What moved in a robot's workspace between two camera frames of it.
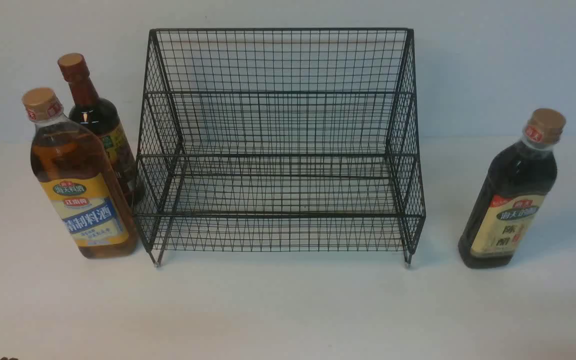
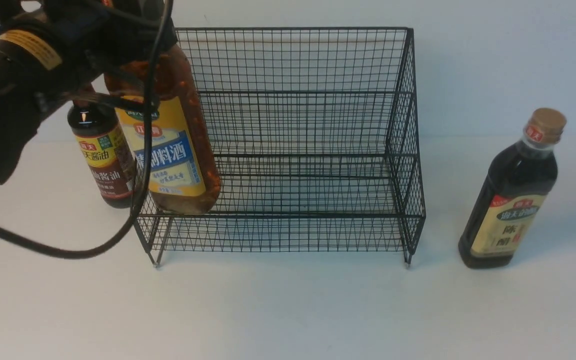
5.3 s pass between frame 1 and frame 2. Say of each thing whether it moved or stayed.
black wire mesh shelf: stayed
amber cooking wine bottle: moved
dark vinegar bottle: stayed
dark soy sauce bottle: stayed
